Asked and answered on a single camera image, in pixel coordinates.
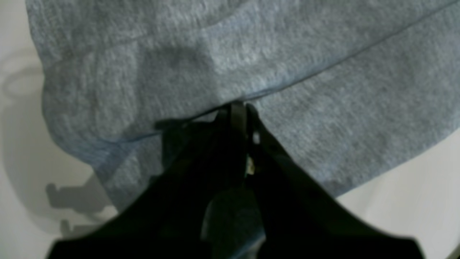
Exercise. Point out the grey t-shirt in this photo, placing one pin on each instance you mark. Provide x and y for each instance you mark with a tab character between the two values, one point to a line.
349	88

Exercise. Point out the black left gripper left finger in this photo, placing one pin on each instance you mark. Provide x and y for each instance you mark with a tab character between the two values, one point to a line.
165	222

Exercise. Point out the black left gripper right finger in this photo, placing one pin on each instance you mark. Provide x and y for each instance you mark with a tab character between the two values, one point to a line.
300	219

